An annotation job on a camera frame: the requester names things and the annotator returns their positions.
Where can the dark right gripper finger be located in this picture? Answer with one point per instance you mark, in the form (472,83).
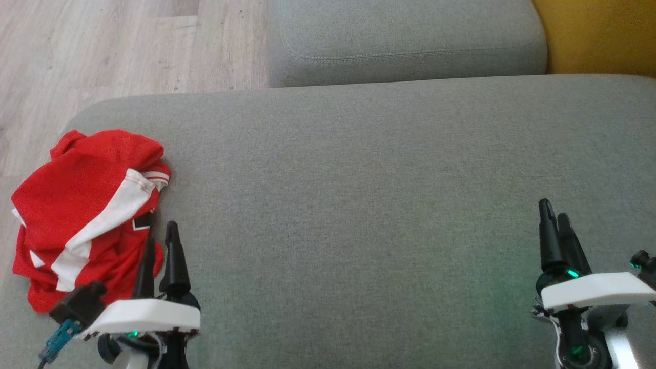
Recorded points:
(574,251)
(549,241)

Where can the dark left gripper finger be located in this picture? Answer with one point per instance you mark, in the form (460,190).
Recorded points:
(145,271)
(175,266)

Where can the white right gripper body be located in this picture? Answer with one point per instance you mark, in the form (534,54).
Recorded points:
(594,289)

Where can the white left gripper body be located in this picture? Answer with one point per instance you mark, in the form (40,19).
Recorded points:
(148,315)

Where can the red Bulls 23 jersey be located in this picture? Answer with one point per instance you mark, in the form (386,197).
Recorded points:
(77,195)

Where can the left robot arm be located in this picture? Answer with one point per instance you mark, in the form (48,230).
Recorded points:
(138,351)

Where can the large grey sofa ottoman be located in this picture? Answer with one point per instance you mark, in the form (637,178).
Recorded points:
(359,179)

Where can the yellow sofa back cushion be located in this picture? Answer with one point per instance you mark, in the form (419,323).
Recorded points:
(599,31)

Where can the grey sofa seat cushion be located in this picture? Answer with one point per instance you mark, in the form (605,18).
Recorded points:
(410,41)

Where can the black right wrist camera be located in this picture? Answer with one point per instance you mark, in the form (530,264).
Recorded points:
(644,264)

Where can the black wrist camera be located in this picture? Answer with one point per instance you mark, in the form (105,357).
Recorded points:
(644,264)
(78,302)

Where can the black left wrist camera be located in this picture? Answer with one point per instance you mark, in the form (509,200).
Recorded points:
(78,302)

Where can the blue left camera connector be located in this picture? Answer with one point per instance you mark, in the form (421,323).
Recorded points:
(60,338)

